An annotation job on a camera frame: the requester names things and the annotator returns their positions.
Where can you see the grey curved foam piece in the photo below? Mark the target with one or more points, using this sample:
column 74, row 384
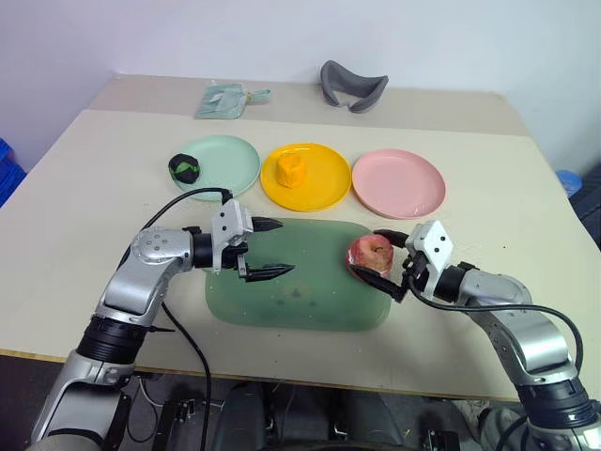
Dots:
column 352, row 87

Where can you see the red apple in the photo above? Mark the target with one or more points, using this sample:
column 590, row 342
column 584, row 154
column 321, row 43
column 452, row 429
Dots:
column 371, row 253

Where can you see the orange yellow food piece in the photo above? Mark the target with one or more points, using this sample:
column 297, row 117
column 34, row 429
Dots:
column 291, row 170

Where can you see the blue water bottle cap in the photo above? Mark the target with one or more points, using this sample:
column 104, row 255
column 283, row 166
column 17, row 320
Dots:
column 569, row 181

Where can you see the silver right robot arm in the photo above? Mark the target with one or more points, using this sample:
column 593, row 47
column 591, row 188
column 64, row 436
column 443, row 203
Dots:
column 526, row 324

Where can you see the green translucent mat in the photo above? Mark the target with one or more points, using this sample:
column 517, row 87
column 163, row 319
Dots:
column 300, row 286

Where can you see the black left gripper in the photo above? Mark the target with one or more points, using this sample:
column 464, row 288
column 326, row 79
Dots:
column 233, row 256

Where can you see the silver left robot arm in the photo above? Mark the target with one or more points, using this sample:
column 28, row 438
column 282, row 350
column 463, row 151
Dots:
column 150, row 263

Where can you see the blue plastic crate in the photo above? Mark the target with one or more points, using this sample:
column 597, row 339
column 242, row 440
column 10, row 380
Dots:
column 7, row 171

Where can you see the yellow plate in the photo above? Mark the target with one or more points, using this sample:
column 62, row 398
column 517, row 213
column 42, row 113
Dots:
column 310, row 178

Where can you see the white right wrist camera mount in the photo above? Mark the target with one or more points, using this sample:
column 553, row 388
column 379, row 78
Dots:
column 434, row 244

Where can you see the green plate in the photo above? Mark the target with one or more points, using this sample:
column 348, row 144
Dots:
column 225, row 164

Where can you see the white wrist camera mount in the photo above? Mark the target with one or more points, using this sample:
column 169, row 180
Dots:
column 230, row 223
column 434, row 244

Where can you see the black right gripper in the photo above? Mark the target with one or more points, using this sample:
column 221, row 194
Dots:
column 415, row 277

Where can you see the pink plate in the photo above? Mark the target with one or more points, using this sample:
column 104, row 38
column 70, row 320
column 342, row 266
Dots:
column 399, row 183

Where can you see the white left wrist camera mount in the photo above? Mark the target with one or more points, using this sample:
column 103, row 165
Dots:
column 230, row 223

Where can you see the green and black ball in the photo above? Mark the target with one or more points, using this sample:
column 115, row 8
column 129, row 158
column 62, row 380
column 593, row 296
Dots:
column 184, row 169

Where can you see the light green dustpan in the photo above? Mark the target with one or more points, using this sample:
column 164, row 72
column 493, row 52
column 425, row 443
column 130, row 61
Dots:
column 223, row 101

